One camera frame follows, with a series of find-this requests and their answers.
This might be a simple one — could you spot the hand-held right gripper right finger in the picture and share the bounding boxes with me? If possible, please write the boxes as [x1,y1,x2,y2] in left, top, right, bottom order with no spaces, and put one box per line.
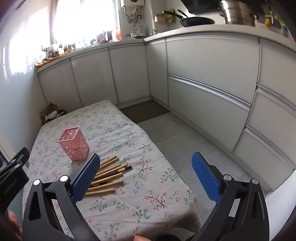
[191,152,270,241]

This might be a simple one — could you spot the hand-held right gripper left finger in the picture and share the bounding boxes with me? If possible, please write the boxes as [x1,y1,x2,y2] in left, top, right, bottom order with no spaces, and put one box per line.
[22,153,100,241]

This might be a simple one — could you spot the pile of wooden chopsticks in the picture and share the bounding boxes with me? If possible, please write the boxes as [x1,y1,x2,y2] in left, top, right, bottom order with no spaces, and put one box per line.
[84,156,132,197]

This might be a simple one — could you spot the pink perforated utensil holder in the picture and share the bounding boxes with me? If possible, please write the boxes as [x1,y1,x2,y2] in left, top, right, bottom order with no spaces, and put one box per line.
[58,126,90,161]

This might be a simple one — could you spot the person's left hand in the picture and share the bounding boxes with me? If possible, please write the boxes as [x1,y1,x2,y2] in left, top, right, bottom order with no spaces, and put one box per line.
[8,212,23,241]

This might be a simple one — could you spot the floral tablecloth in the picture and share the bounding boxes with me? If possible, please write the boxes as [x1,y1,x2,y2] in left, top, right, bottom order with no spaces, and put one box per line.
[22,100,204,241]

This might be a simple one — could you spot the brown cardboard box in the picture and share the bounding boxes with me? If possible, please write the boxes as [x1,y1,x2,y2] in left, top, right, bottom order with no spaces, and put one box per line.
[40,102,67,124]

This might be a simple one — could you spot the brown floor mat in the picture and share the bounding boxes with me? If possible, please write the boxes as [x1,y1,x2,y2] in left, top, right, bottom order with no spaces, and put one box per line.
[120,99,171,124]

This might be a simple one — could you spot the white kitchen base cabinets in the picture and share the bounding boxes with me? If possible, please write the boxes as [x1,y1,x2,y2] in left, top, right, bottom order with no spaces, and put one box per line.
[37,32,296,193]

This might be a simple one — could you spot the row of small figurines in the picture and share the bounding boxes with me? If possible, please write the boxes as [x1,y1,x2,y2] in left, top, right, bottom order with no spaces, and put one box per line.
[42,42,78,58]

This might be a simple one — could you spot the white kitchen countertop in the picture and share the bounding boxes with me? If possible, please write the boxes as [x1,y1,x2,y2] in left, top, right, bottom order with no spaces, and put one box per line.
[36,23,296,72]

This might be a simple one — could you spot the black frying pan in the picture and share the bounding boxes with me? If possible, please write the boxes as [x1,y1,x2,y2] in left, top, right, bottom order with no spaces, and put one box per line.
[162,10,215,27]

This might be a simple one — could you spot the glass kettle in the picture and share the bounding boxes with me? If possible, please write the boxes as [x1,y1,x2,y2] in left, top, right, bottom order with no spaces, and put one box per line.
[131,25,147,39]

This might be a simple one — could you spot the bright window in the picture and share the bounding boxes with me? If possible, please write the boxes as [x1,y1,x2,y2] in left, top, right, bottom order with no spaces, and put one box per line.
[53,0,121,47]

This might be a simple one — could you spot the rack of green yellow packets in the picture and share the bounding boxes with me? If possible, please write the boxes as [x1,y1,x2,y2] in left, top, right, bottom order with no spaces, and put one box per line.
[154,9,176,24]

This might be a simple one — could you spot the stainless steel pot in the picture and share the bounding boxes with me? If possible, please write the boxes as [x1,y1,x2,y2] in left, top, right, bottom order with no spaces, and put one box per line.
[219,0,259,27]

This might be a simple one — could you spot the white water heater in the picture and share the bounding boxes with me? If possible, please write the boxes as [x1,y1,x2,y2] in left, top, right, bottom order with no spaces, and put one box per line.
[122,0,147,7]

